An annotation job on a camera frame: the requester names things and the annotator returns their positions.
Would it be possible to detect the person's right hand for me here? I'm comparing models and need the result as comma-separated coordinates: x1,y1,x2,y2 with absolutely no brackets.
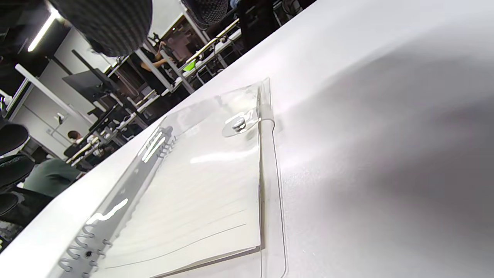
0,0,229,217

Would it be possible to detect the clear plastic ring binder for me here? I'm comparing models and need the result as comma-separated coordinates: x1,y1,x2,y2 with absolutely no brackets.
46,76,289,278

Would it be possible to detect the stack of lined loose-leaf paper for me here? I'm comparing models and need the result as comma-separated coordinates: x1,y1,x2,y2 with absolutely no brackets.
91,133,264,278

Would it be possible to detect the black monitor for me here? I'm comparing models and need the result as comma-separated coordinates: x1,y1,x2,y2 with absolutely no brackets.
62,69,117,102

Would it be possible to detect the ceiling light strip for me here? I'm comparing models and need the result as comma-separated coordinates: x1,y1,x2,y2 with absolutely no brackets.
27,8,61,53

